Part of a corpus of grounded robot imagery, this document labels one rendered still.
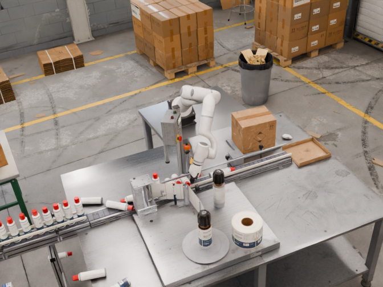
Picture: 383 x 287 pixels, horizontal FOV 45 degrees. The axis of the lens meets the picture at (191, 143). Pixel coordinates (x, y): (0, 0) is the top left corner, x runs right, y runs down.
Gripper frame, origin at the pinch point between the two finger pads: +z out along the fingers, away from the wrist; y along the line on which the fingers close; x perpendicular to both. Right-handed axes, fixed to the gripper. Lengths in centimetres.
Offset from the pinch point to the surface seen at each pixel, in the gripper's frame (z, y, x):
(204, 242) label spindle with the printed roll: 6, 62, -17
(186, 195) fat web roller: -0.5, 19.4, -13.7
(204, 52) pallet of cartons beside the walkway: -5, -339, 172
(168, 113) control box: -48, -12, -27
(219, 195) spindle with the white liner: -7.6, 30.8, 5.2
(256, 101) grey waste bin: 12, -205, 191
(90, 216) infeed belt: 33, -3, -71
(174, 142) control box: -31.9, 0.0, -23.7
